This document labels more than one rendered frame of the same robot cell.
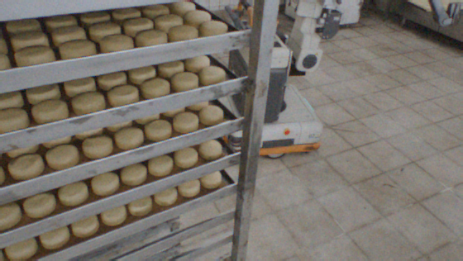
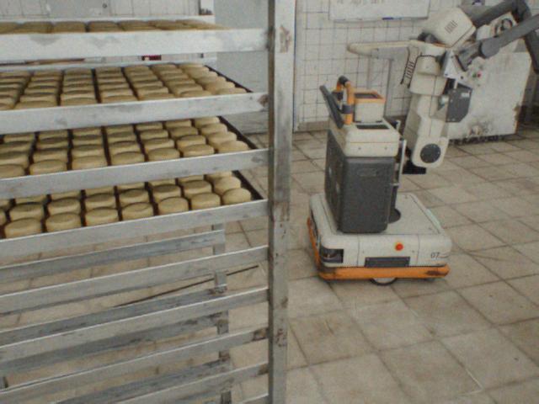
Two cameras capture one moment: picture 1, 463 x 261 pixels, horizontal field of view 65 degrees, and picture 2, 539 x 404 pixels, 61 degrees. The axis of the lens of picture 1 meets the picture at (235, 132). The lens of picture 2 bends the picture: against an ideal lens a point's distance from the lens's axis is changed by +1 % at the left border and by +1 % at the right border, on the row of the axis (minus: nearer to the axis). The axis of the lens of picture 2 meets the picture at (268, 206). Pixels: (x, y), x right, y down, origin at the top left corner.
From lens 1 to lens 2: 0.33 m
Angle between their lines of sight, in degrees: 16
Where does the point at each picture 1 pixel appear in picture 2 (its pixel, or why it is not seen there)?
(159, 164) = (160, 153)
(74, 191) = (49, 165)
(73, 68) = not seen: outside the picture
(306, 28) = (424, 109)
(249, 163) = (277, 159)
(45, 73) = not seen: outside the picture
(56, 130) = (14, 46)
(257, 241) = (347, 385)
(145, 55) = not seen: outside the picture
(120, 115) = (95, 45)
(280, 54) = (386, 138)
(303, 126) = (423, 241)
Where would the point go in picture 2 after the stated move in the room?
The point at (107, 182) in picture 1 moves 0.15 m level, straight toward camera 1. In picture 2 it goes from (91, 162) to (74, 201)
